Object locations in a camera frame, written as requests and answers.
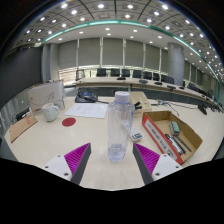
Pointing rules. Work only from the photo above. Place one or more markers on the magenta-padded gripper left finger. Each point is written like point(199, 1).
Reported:
point(77, 160)

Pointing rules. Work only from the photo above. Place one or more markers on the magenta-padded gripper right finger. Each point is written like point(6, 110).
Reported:
point(146, 160)

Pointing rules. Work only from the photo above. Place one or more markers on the clear plastic water bottle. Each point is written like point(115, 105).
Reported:
point(120, 126)

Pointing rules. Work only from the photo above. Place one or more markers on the black marker pen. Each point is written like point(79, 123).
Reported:
point(185, 144)
point(173, 143)

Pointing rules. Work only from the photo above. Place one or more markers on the flat round red coaster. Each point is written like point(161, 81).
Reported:
point(69, 122)

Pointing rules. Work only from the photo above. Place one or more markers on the grey board eraser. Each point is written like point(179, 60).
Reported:
point(174, 128)

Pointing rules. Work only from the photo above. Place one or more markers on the brown cardboard tray box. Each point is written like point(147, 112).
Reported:
point(190, 137)

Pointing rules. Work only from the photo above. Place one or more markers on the white printed paper sheet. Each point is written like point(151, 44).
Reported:
point(86, 110)

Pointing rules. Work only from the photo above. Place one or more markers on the white ceramic mug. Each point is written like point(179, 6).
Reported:
point(49, 112)

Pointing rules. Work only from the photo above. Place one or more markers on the black binder clip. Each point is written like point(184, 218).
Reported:
point(137, 106)

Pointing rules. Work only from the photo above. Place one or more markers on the white open organizer box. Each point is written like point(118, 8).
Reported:
point(145, 99)

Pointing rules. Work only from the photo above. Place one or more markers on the black desk telephone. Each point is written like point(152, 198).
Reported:
point(86, 96)

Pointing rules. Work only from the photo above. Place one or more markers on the brown paper envelope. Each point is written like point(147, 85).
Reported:
point(21, 126)

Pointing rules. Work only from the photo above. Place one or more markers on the white cardboard paper box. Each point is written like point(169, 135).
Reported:
point(46, 96)

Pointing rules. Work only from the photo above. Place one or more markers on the black power adapter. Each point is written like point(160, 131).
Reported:
point(22, 114)

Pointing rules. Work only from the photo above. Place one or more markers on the black desk microphones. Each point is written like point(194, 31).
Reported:
point(143, 81)

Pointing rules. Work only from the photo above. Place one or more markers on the long curved conference desk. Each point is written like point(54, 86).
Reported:
point(100, 81)

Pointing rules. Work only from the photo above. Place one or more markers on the black office chairs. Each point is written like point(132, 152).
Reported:
point(115, 72)

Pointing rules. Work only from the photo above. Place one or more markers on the round ceiling lights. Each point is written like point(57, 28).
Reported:
point(100, 6)

